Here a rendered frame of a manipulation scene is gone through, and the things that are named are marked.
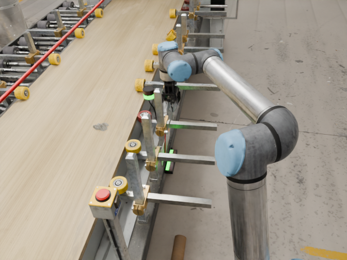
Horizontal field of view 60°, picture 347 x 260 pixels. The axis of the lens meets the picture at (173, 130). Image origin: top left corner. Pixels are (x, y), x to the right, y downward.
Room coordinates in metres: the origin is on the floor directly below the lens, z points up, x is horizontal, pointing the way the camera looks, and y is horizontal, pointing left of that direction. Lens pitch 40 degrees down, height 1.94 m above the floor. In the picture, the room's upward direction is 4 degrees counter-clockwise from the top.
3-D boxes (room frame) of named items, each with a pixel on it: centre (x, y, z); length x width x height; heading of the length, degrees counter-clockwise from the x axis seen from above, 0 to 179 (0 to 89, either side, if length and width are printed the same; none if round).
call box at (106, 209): (0.57, 0.22, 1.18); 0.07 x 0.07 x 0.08; 78
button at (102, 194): (0.57, 0.22, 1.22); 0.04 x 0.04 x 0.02
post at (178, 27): (2.05, -0.09, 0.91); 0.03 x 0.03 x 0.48; 78
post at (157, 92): (1.31, 0.07, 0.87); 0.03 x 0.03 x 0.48; 78
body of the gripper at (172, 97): (1.24, 0.00, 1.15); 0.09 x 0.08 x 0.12; 168
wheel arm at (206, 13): (2.81, -0.31, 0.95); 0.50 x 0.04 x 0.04; 78
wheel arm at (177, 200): (0.85, 0.07, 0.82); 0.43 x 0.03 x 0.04; 78
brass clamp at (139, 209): (0.85, 0.16, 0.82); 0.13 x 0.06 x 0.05; 168
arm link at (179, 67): (1.14, -0.04, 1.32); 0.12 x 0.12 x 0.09; 16
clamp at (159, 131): (1.34, 0.07, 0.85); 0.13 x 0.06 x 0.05; 168
